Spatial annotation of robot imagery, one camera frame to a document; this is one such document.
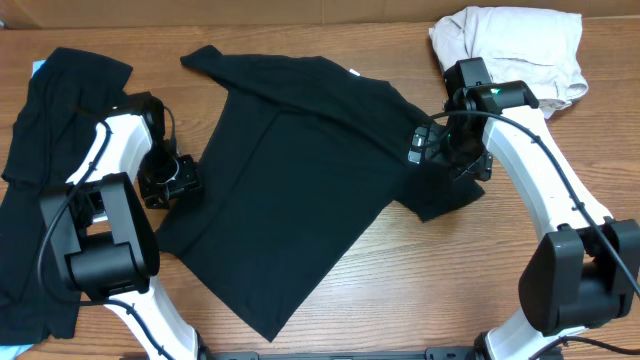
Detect black garment pile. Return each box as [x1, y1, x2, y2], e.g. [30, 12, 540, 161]
[1, 48, 133, 345]

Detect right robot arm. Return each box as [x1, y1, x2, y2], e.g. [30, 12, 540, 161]
[408, 58, 639, 360]

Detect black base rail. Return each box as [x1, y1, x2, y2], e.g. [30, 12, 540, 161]
[200, 346, 486, 360]

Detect light blue cloth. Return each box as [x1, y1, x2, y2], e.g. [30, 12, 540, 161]
[31, 60, 45, 77]

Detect folded beige shorts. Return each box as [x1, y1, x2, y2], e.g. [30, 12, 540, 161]
[429, 6, 589, 118]

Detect black t-shirt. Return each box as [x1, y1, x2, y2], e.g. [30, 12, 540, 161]
[156, 46, 483, 340]

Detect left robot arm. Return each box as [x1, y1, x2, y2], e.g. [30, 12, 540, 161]
[36, 92, 208, 359]

